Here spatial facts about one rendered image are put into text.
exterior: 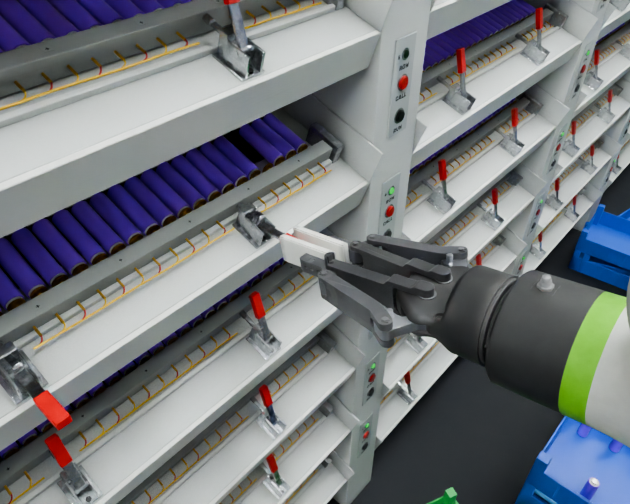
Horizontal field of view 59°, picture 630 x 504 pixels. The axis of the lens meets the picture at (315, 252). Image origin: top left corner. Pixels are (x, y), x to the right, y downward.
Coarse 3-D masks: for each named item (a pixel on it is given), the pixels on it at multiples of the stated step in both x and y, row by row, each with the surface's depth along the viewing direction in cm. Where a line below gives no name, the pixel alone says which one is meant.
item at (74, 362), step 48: (336, 144) 69; (288, 192) 66; (336, 192) 68; (240, 240) 60; (48, 288) 51; (144, 288) 54; (192, 288) 55; (48, 336) 49; (96, 336) 50; (144, 336) 52; (0, 384) 45; (48, 384) 46; (96, 384) 52; (0, 432) 44
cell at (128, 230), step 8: (96, 200) 56; (104, 200) 56; (96, 208) 56; (104, 208) 56; (112, 208) 56; (104, 216) 56; (112, 216) 56; (120, 216) 56; (112, 224) 56; (120, 224) 55; (128, 224) 55; (120, 232) 55; (128, 232) 55; (136, 232) 55; (128, 240) 55
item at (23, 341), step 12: (312, 168) 69; (276, 192) 65; (216, 228) 60; (192, 240) 58; (168, 252) 56; (180, 252) 57; (156, 264) 55; (132, 276) 54; (108, 288) 52; (120, 288) 53; (96, 300) 51; (72, 312) 50; (48, 324) 49; (60, 324) 50; (24, 336) 48; (36, 336) 48
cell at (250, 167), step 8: (216, 144) 66; (224, 144) 66; (232, 144) 66; (224, 152) 66; (232, 152) 65; (240, 152) 65; (232, 160) 65; (240, 160) 65; (248, 160) 65; (240, 168) 65; (248, 168) 64; (256, 168) 65; (248, 176) 65
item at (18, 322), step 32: (288, 160) 66; (320, 160) 69; (256, 192) 62; (192, 224) 57; (128, 256) 53; (160, 256) 56; (64, 288) 49; (96, 288) 51; (0, 320) 46; (32, 320) 47
